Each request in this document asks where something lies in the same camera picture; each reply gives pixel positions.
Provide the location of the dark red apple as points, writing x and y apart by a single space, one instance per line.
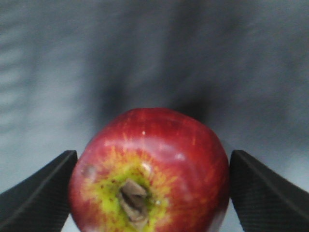
151 170

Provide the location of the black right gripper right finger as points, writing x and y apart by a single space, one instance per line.
263 200

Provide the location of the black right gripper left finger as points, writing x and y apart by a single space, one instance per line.
40 202

